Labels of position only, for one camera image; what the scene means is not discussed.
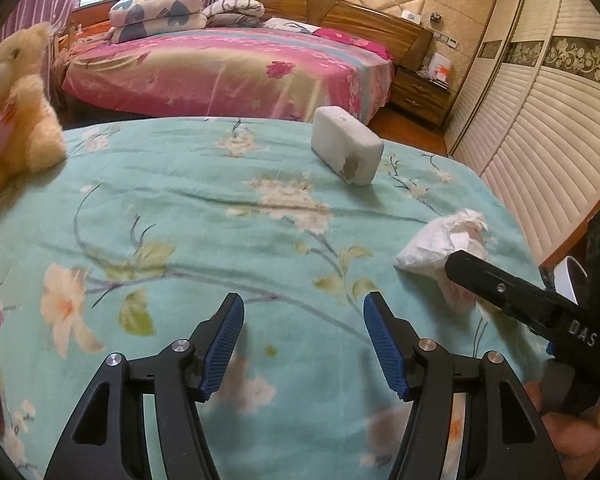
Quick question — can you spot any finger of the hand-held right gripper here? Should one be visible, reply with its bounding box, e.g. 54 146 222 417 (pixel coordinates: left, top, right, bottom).
444 250 600 362

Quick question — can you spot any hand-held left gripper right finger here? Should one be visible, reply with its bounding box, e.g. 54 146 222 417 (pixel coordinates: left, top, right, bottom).
362 290 566 480

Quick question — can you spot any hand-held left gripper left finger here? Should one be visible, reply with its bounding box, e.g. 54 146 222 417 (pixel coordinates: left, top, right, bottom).
44 292 246 480

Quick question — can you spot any white tissue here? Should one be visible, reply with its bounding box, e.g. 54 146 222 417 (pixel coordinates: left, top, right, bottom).
394 208 491 314

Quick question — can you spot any person's right hand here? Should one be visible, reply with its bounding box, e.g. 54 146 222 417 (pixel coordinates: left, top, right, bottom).
525 379 600 457

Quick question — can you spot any teal floral blanket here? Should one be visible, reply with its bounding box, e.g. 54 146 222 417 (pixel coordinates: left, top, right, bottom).
0 116 556 480

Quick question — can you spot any wardrobe with louvered doors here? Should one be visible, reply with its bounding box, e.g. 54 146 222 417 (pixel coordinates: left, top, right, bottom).
442 0 600 267

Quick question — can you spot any white foam block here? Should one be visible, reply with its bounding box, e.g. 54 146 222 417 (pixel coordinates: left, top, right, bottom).
311 106 385 186

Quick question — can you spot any wooden nightstand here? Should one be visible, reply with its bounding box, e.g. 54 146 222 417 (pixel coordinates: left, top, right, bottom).
390 67 454 129

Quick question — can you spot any white box with red label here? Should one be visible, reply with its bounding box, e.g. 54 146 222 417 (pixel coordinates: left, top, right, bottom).
427 52 454 84

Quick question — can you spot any bed with pink floral sheet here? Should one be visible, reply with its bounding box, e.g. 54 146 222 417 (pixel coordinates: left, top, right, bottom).
60 26 396 124

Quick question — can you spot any pink pillow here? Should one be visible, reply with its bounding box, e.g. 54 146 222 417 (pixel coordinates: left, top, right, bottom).
312 27 394 59

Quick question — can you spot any wooden headboard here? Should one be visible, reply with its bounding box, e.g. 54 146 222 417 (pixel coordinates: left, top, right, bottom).
220 0 434 69

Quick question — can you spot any cream teddy bear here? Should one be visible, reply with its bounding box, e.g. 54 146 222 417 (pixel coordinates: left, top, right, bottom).
0 22 69 206

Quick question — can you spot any white pillow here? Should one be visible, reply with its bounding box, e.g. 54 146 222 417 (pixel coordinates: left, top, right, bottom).
262 17 322 34

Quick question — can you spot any heart print folded quilt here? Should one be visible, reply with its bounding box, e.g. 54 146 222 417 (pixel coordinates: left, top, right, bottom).
105 0 209 44

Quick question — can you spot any pink striped curtain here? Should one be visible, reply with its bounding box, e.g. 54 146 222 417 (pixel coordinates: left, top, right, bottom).
0 0 226 61

